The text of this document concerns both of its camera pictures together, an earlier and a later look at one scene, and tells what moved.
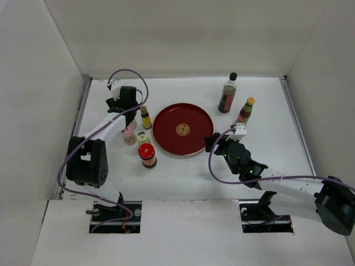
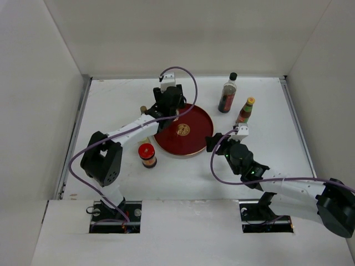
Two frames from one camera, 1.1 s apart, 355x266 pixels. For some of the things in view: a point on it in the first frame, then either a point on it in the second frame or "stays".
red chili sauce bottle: x=246 y=111 stays
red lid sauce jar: x=146 y=152 stays
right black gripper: x=222 y=142 stays
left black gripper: x=112 y=103 -> x=158 y=94
